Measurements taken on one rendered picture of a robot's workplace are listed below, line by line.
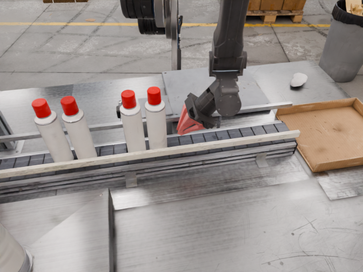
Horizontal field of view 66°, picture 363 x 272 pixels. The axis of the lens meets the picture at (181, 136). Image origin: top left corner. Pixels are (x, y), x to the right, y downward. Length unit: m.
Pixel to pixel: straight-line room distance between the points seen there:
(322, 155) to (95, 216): 0.67
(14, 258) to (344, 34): 2.67
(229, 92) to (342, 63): 2.35
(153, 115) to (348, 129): 0.67
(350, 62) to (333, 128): 1.89
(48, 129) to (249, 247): 0.55
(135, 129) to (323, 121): 0.66
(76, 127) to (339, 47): 2.48
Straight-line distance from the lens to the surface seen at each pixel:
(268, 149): 0.86
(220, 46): 0.62
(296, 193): 0.84
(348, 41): 2.83
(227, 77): 0.67
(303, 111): 1.10
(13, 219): 0.79
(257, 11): 3.91
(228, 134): 0.87
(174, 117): 0.79
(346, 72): 2.97
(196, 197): 0.77
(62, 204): 0.76
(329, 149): 0.99
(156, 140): 0.76
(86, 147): 0.77
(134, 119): 0.70
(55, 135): 0.75
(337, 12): 2.82
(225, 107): 0.64
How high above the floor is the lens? 1.48
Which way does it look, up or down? 44 degrees down
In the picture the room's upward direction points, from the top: straight up
